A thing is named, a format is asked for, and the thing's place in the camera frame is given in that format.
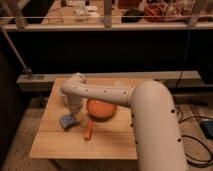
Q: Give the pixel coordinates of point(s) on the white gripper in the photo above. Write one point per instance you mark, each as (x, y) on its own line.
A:
(74, 104)

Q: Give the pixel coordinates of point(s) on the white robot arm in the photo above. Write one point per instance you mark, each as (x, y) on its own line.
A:
(159, 145)

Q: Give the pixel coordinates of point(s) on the orange bowl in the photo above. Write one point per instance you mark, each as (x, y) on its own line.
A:
(100, 110)

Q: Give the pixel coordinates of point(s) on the orange carrot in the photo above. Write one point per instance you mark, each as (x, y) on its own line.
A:
(88, 130)

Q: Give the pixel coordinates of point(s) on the grey low beam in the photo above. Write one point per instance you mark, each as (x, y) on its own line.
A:
(44, 82)

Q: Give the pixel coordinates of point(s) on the metal diagonal rod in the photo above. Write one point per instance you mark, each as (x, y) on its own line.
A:
(26, 69)

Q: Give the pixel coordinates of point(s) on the black object on shelf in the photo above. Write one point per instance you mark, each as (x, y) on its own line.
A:
(132, 16)

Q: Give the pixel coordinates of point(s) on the red basket on shelf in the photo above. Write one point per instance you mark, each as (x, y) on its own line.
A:
(156, 13)

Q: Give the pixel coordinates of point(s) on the dark power adapter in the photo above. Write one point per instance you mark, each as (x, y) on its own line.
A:
(207, 128)

